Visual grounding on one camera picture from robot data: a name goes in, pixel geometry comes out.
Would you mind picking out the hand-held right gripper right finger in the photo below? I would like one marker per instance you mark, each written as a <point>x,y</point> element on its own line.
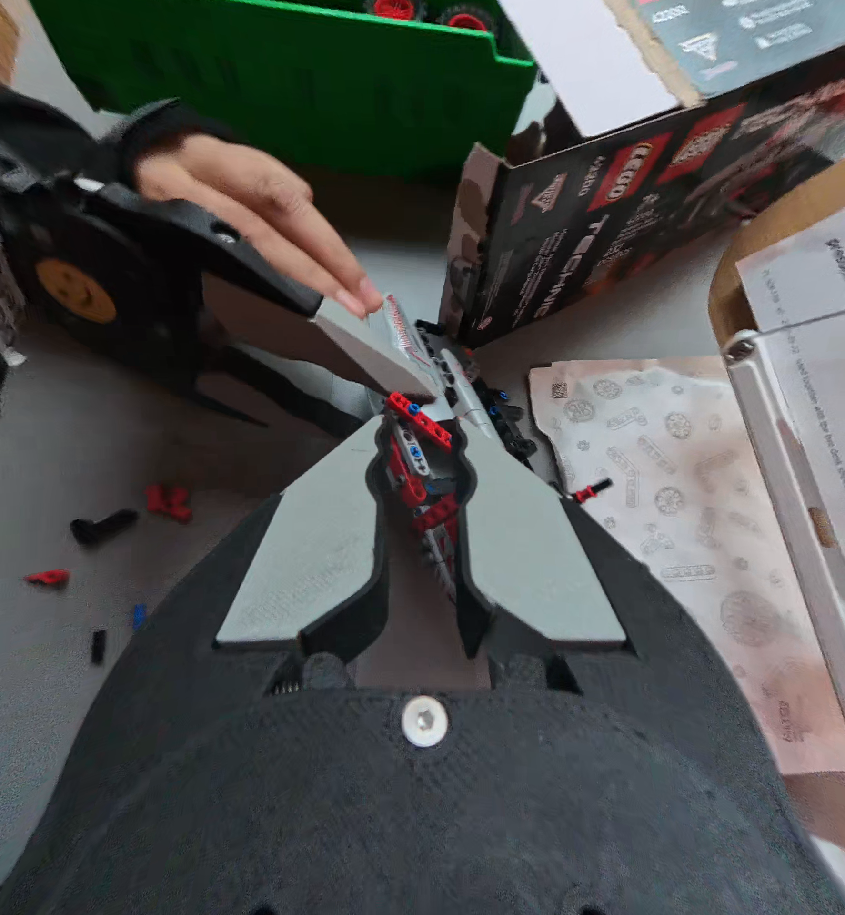
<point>537,572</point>

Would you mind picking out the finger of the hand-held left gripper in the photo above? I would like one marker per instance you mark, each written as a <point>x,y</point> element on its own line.
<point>365,350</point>
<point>272,386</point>

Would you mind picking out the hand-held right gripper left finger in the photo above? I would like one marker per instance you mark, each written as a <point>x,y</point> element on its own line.
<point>308,565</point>

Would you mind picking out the grey red brick vehicle model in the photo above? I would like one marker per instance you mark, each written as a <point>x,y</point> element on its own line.
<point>422,343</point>

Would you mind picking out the short red holed brick beam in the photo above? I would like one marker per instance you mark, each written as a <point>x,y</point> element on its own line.
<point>433,429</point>

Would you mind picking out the black cardboard set box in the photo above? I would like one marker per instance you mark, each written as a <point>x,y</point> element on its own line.
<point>608,250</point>

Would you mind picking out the person's left hand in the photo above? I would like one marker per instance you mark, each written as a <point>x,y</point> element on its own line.
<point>251,186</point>

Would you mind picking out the red brick connector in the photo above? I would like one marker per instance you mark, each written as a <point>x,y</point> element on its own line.
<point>155,499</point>
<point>178,505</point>

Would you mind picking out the printed white paper bag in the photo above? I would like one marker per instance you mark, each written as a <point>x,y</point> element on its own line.
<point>680,536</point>

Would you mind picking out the black angled brick beam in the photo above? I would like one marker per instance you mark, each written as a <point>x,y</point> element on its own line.
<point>104,527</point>

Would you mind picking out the black brick pin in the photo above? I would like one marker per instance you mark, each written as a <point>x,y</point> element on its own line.
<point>99,647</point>

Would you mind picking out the green plastic bin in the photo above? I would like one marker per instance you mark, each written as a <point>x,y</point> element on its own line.
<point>287,93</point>

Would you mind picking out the white clip bar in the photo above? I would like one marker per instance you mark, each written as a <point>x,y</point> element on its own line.
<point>787,500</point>

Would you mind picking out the red brick tooth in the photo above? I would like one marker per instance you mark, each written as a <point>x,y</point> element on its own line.
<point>47,577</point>

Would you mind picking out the black red brick wheel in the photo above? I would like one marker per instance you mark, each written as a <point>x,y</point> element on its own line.
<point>394,7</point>
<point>465,14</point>

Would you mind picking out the white instruction sheet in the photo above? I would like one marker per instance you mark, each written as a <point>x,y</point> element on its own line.
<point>808,271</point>

